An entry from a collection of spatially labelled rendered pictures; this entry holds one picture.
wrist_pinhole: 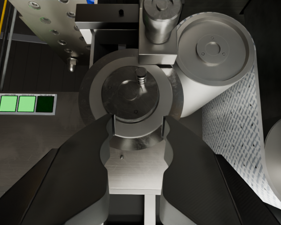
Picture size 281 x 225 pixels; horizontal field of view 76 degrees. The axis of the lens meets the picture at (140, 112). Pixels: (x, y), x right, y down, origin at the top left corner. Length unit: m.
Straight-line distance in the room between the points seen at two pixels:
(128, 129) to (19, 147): 0.50
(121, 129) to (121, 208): 0.47
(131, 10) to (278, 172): 0.30
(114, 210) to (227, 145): 0.45
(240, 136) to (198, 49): 0.16
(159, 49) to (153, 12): 0.05
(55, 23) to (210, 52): 0.37
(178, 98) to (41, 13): 0.37
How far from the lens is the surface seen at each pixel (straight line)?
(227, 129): 0.38
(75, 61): 0.67
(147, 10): 0.21
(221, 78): 0.29
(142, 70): 0.21
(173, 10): 0.21
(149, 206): 0.60
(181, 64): 0.27
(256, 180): 0.32
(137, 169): 0.57
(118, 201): 0.68
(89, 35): 0.31
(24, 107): 0.69
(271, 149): 0.31
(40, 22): 0.54
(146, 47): 0.24
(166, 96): 0.25
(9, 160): 0.70
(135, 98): 0.23
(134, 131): 0.24
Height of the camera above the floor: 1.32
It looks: 11 degrees down
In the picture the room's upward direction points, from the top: 179 degrees counter-clockwise
